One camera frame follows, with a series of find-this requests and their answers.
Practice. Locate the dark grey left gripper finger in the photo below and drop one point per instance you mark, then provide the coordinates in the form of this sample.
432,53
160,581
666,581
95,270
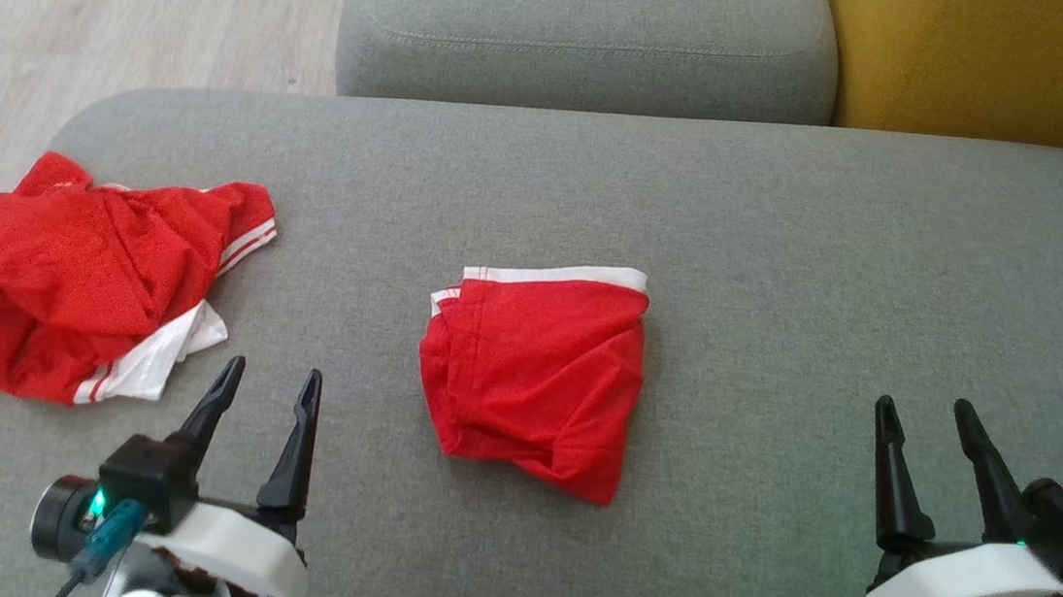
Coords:
211,404
296,461

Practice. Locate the red shorts white waistband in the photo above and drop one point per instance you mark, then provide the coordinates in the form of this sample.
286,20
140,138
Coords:
534,377

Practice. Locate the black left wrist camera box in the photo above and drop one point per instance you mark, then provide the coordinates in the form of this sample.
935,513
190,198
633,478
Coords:
148,481

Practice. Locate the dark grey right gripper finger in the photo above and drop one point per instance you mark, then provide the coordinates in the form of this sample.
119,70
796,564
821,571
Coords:
897,500
995,494

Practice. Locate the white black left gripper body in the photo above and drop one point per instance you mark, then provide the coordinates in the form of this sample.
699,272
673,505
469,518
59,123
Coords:
234,548

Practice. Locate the large grey sofa seat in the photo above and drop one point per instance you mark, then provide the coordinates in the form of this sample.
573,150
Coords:
785,294

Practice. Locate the red basketball jersey white trim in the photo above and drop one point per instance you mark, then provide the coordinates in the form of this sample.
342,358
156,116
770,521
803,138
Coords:
65,283

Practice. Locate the grey sofa seat cushion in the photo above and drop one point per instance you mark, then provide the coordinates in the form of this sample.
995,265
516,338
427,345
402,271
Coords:
587,21

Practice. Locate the yellow sofa back cushion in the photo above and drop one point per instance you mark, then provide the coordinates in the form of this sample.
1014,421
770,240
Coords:
993,60

